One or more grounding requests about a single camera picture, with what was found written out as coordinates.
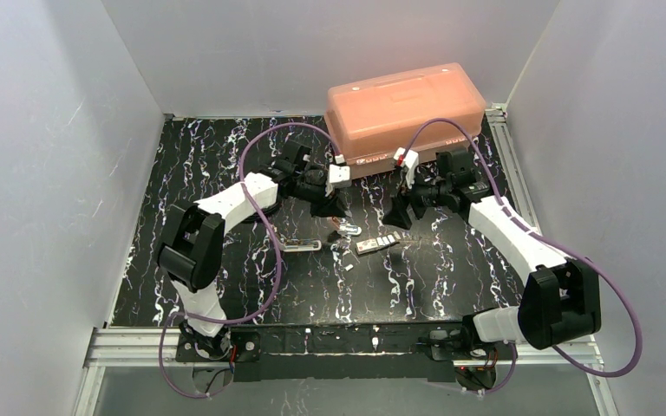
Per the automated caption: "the pink white small stapler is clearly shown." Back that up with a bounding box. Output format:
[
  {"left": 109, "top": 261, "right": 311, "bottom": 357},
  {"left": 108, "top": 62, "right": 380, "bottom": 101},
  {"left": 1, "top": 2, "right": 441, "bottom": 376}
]
[{"left": 331, "top": 218, "right": 362, "bottom": 237}]

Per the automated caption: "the white staples box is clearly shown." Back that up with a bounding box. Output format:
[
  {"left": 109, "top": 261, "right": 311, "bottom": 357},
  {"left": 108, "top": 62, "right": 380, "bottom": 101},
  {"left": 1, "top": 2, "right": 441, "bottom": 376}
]
[{"left": 356, "top": 232, "right": 402, "bottom": 255}]

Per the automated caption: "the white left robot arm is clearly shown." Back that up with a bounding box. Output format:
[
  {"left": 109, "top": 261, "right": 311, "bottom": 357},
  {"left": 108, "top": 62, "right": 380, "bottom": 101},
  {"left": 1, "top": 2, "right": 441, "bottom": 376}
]
[{"left": 155, "top": 141, "right": 351, "bottom": 340}]

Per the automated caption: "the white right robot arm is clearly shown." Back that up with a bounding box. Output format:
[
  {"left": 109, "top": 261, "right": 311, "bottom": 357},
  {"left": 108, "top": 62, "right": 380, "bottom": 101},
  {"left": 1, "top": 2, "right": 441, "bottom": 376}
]
[{"left": 382, "top": 147, "right": 602, "bottom": 350}]

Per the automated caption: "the pink plastic storage box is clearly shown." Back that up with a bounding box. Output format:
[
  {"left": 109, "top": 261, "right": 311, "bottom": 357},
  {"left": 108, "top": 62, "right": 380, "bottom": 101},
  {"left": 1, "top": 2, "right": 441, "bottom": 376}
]
[{"left": 323, "top": 63, "right": 486, "bottom": 179}]

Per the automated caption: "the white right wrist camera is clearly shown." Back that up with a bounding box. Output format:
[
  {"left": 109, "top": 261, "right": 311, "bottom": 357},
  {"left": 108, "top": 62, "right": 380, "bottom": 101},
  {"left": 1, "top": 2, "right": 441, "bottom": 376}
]
[{"left": 393, "top": 147, "right": 420, "bottom": 189}]

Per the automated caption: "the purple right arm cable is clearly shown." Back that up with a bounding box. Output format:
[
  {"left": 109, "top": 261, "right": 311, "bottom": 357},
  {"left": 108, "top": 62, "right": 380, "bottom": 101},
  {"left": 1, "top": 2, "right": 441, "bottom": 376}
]
[{"left": 399, "top": 118, "right": 644, "bottom": 397}]

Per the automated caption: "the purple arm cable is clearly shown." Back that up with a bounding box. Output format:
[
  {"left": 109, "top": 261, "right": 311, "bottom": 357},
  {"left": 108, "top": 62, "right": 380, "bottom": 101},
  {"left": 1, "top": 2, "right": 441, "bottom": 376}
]
[
  {"left": 399, "top": 118, "right": 644, "bottom": 397},
  {"left": 158, "top": 121, "right": 343, "bottom": 400}
]

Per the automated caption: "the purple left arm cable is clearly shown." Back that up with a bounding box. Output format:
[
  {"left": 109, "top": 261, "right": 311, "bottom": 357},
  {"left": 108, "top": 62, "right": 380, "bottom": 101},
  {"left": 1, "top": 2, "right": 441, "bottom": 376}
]
[{"left": 158, "top": 121, "right": 343, "bottom": 400}]

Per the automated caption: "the aluminium right rail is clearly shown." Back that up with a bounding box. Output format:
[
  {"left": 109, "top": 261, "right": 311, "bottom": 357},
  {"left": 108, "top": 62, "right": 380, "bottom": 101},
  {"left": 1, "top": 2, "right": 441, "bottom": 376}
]
[{"left": 486, "top": 103, "right": 540, "bottom": 231}]

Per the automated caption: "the aluminium rail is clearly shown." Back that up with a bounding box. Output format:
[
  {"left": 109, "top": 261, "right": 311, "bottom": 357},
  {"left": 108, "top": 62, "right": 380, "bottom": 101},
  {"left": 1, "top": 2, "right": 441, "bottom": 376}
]
[
  {"left": 486, "top": 103, "right": 540, "bottom": 231},
  {"left": 74, "top": 324, "right": 618, "bottom": 416}
]

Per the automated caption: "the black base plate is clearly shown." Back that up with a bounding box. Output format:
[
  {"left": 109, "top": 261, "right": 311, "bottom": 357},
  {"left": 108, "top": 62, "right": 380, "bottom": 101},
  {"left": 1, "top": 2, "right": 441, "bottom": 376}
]
[{"left": 171, "top": 322, "right": 516, "bottom": 386}]

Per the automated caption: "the aluminium front rail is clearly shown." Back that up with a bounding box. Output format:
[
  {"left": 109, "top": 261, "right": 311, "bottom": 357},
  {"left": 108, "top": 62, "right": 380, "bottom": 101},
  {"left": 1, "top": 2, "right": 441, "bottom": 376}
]
[{"left": 74, "top": 324, "right": 618, "bottom": 416}]

